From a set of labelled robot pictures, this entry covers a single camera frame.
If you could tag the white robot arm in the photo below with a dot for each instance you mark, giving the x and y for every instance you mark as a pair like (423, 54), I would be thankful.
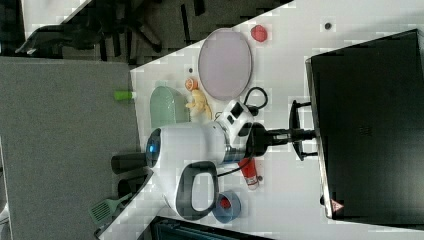
(178, 153)

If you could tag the black toaster oven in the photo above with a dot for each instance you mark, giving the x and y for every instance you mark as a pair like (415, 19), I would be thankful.
(367, 109)

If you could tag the blue bowl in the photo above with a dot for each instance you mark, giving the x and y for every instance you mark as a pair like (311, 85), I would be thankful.
(227, 215)

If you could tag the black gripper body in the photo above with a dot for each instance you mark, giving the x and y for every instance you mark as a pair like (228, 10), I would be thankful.
(260, 139)

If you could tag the red toy ketchup bottle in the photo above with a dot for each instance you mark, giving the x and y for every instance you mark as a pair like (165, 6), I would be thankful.
(248, 169)

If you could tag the black office chair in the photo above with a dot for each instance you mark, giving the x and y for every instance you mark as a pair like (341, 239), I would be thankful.
(98, 21)

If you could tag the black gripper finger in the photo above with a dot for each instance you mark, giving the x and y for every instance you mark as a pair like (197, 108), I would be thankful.
(301, 134)

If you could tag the green marker pen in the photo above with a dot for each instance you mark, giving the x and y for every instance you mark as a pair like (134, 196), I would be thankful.
(124, 95)

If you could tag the black cylinder holder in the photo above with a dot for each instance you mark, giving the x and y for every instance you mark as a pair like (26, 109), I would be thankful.
(132, 185)

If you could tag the black cylinder cup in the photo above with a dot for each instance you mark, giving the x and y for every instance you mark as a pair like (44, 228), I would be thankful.
(127, 162)

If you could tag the lilac round plate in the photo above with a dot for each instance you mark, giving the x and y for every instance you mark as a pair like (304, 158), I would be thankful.
(225, 64)

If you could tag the green perforated colander basket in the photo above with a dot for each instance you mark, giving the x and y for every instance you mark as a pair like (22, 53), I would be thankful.
(167, 106)

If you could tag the small red toy fruit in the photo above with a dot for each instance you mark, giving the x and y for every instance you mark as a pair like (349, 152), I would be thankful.
(225, 203)

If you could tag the toy orange half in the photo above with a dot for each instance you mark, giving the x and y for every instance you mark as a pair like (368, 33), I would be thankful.
(191, 84)

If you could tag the red toy strawberry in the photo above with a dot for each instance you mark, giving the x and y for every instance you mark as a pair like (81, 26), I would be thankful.
(259, 33)

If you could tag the green slotted spatula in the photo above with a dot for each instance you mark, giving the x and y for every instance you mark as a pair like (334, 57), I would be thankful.
(104, 209)

